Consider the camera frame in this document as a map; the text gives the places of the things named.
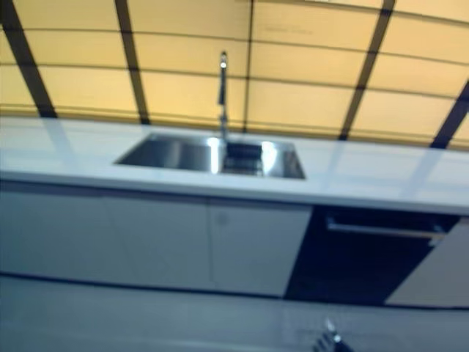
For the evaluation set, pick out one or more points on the narrow white cabinet door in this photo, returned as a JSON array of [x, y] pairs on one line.
[[256, 249]]

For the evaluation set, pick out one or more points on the black built-in dishwasher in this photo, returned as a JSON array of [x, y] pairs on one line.
[[362, 256]]

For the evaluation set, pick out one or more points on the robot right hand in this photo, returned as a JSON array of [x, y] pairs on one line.
[[331, 339]]

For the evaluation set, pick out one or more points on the wide white cabinet door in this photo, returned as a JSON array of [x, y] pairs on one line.
[[110, 234]]

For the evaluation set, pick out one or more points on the stainless steel kitchen sink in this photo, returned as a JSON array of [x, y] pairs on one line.
[[176, 154]]

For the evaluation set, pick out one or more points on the black roll-up sink drying rack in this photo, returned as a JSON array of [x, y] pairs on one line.
[[242, 159]]

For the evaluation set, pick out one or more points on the chrome pull-down kitchen faucet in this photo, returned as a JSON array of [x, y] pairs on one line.
[[222, 95]]

